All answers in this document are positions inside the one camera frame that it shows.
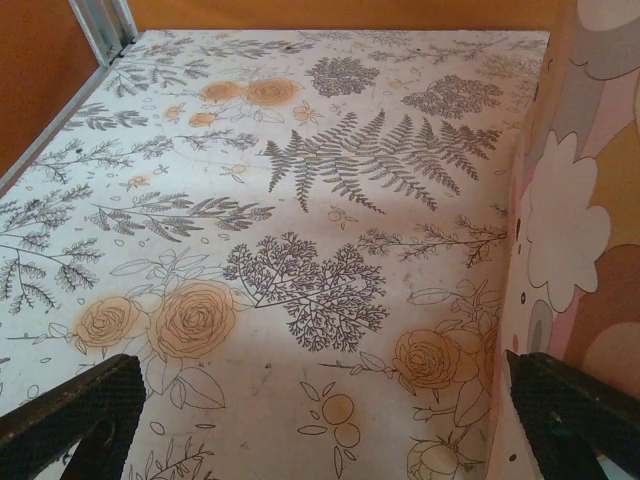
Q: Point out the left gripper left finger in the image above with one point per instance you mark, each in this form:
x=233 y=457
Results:
x=60 y=430

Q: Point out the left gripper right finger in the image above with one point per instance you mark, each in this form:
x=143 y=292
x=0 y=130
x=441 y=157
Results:
x=575 y=425

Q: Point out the pastel print paper bag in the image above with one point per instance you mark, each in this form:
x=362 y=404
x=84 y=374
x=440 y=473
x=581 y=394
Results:
x=565 y=225

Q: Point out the floral print table cover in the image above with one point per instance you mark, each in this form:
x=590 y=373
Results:
x=300 y=200

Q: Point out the aluminium table side rail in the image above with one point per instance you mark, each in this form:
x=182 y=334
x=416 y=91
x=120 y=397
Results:
x=50 y=130

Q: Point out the aluminium frame post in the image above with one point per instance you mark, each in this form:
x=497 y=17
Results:
x=100 y=30

